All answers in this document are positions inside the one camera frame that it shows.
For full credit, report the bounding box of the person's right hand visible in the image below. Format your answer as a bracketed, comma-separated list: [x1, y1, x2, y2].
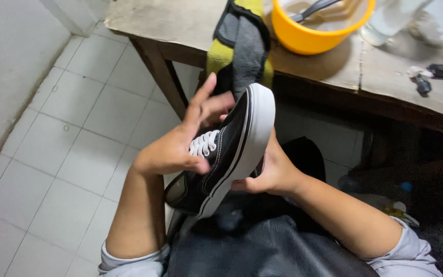
[231, 129, 305, 195]

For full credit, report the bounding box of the person's left hand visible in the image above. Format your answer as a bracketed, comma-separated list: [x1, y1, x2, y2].
[133, 72, 237, 177]

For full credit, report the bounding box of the black sneaker with white sole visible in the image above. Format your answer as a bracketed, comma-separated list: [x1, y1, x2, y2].
[164, 83, 276, 220]

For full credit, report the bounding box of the black leather apron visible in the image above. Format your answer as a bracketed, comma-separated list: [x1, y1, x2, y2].
[165, 136, 380, 277]

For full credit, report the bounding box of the dark bottle with blue cap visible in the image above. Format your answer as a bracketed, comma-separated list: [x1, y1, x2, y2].
[338, 174, 414, 197]

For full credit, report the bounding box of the yellow and white wrapper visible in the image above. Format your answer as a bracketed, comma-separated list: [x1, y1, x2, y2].
[382, 201, 420, 227]

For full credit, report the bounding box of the yellow and grey cloth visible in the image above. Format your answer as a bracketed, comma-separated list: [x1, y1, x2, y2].
[206, 0, 274, 101]

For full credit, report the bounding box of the worn wooden table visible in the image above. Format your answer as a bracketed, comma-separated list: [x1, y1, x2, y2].
[104, 0, 443, 136]

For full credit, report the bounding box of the yellow plastic bowl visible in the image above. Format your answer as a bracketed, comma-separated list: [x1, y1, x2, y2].
[271, 0, 376, 55]

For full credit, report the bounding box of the small black clip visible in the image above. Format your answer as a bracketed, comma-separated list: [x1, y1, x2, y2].
[415, 74, 433, 97]

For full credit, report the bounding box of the clear plastic bottle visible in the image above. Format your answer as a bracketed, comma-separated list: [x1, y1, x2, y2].
[359, 0, 434, 47]

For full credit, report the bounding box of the white crumpled rag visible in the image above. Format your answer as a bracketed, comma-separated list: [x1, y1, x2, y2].
[408, 11, 443, 49]

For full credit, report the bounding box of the grey utensil handle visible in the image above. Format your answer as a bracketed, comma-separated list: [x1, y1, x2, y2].
[289, 0, 342, 23]

